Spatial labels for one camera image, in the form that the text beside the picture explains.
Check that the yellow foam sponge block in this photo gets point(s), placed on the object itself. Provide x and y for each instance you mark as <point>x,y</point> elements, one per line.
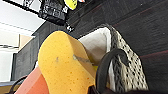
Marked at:
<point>63,63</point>

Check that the orange foam block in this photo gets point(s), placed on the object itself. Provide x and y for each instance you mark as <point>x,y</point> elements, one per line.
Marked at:
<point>33,85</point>

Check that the black plastic crate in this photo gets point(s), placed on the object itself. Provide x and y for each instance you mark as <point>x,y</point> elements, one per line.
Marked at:
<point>53,11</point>

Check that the yellow plush toy red tag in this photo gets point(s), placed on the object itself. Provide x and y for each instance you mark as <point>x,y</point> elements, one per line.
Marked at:
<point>71,3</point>

